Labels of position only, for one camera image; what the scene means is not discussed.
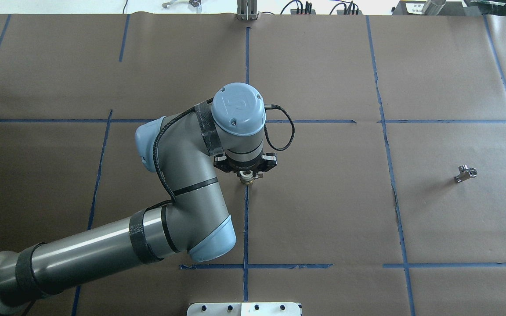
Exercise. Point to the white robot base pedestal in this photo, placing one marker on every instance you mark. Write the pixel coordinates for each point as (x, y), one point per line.
(245, 309)

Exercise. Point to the white PPR brass fitting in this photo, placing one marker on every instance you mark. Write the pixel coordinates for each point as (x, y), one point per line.
(248, 177)

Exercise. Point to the chrome angle valve fitting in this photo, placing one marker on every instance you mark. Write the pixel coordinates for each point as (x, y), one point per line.
(465, 173)

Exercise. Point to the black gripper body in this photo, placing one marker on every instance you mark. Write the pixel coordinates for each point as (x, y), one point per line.
(245, 166)

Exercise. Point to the black box stand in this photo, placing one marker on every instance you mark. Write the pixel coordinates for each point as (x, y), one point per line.
(421, 7)

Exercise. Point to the aluminium frame post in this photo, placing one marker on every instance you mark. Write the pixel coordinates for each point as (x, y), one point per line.
(247, 10)

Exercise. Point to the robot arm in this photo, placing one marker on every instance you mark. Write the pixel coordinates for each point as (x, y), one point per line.
(59, 229)

